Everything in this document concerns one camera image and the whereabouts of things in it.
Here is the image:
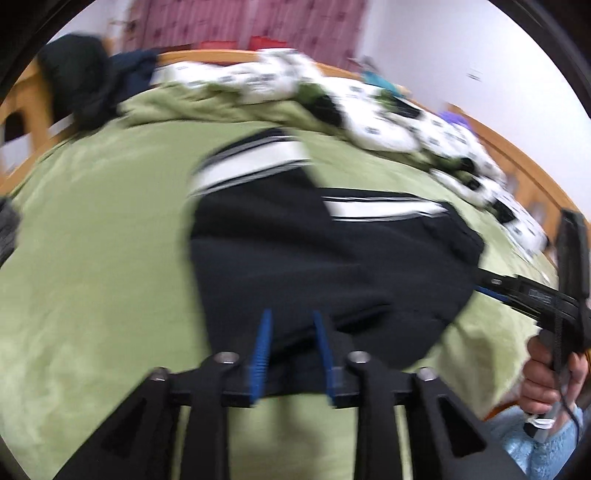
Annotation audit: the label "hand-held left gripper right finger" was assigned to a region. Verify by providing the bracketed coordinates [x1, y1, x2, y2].
[313, 310, 527, 480]

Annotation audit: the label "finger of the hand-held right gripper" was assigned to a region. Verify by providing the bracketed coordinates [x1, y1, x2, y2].
[475, 285, 514, 305]
[479, 273, 519, 291]

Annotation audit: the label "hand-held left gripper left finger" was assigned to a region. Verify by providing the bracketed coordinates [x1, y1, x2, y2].
[53, 309, 274, 480]

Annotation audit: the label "black pants with white stripes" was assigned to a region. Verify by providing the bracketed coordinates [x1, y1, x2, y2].
[187, 128, 485, 398]

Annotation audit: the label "person's right hand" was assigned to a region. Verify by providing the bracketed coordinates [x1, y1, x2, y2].
[521, 335, 589, 416]

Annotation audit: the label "white floral pillow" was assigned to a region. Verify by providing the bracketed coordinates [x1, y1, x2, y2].
[489, 189, 551, 256]

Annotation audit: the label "person's light blue pajama leg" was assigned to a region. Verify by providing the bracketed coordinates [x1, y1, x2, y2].
[485, 406, 583, 480]

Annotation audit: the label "purple fluffy item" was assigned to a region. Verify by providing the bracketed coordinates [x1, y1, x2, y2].
[438, 108, 472, 133]

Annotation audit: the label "green bed blanket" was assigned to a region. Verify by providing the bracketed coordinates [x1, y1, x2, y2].
[0, 88, 560, 480]

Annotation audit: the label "white floral quilt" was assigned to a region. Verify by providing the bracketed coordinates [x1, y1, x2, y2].
[150, 48, 509, 208]

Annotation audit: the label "teal patterned pillow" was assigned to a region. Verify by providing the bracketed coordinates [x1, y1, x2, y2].
[362, 69, 408, 96]

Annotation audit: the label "crumpled green fleece blanket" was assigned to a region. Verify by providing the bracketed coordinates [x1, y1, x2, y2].
[117, 89, 324, 136]

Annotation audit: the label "grey jeans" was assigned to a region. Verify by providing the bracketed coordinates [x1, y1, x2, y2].
[0, 198, 21, 266]

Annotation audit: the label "navy garment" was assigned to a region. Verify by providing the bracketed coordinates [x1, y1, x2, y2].
[108, 48, 161, 108]

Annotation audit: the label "red chair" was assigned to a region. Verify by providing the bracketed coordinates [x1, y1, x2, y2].
[249, 36, 296, 49]

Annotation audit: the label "pink floral curtain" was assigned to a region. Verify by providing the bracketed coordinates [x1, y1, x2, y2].
[122, 0, 370, 54]

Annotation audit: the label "black jacket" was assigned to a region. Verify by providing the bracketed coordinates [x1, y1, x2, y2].
[37, 34, 122, 132]

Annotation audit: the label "wooden bed frame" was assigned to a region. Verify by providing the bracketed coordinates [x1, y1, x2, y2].
[0, 48, 591, 232]

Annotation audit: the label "black cable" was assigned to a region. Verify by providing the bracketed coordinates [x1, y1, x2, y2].
[556, 369, 583, 432]

